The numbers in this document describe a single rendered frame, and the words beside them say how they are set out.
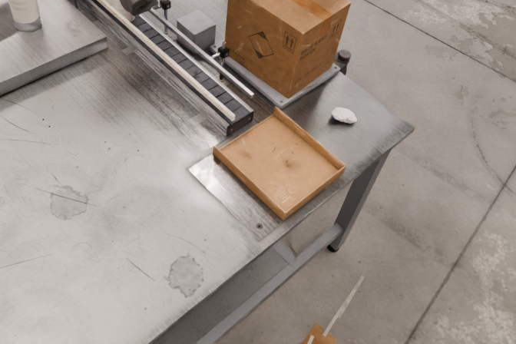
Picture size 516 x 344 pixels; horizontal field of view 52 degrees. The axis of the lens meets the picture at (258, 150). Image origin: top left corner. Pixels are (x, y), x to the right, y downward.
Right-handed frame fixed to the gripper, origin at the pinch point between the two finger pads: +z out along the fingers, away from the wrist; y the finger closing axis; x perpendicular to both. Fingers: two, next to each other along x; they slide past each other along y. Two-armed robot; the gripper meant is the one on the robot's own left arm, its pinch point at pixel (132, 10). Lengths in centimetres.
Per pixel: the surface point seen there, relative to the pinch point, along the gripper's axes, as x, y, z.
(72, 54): 4.5, 23.8, 5.6
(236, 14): 18.9, -17.6, -27.2
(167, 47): 16.4, -1.8, -5.3
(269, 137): 57, -5, -30
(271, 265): 106, -4, 10
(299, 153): 65, -7, -36
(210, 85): 34.5, -1.4, -18.7
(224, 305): 106, 20, 11
